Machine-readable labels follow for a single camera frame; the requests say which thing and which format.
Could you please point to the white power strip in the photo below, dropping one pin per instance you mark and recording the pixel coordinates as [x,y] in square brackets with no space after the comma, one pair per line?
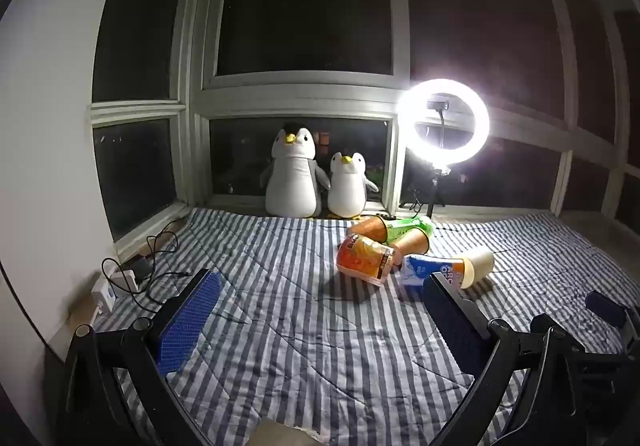
[112,288]

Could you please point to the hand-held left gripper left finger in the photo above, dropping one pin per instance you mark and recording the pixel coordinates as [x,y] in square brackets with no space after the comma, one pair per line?
[189,321]

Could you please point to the black tripod stand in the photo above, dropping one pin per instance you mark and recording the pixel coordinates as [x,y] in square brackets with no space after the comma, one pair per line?
[434,193]

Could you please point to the black phone holder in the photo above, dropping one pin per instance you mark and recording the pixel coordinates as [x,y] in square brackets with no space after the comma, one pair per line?
[438,104]

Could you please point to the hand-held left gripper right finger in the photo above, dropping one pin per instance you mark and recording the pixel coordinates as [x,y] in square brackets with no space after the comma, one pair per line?
[452,326]

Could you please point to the small penguin plush toy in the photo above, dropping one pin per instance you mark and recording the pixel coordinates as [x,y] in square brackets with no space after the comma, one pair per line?
[347,188]

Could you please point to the large penguin plush toy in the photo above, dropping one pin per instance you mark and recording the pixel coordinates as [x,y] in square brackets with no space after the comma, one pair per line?
[292,175]

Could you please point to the orange printed cup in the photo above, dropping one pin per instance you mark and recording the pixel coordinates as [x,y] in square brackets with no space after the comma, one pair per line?
[362,258]

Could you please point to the black charger adapter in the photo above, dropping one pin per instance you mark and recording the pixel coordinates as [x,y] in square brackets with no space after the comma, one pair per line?
[141,267]

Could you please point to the striped blanket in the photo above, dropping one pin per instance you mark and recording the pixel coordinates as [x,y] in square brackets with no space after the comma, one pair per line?
[300,326]

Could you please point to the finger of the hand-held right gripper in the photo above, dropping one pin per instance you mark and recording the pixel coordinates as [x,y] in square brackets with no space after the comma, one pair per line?
[607,307]

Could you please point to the beige cardboard piece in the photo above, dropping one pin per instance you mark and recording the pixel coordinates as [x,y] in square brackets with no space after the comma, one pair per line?
[285,433]

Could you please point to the blue cup with cream inside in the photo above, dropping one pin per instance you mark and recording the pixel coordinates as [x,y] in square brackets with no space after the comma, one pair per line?
[450,268]

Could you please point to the green cup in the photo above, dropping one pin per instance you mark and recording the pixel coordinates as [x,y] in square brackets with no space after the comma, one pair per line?
[407,226]

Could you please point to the brown cup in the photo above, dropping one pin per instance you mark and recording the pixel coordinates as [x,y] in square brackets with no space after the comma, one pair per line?
[412,242]

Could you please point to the white window frame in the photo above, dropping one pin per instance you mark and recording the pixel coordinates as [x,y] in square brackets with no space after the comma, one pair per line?
[300,95]

